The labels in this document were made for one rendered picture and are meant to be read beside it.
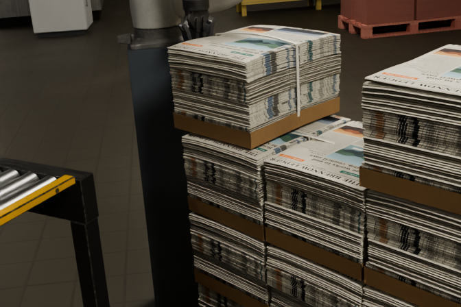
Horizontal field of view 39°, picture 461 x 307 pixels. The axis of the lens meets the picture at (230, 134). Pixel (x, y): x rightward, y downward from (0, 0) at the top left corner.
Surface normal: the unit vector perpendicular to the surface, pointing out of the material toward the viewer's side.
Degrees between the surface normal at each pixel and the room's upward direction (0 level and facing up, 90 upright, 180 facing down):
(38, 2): 90
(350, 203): 90
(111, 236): 0
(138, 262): 0
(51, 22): 90
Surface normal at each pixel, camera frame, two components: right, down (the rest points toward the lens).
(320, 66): 0.71, 0.19
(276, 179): -0.71, 0.27
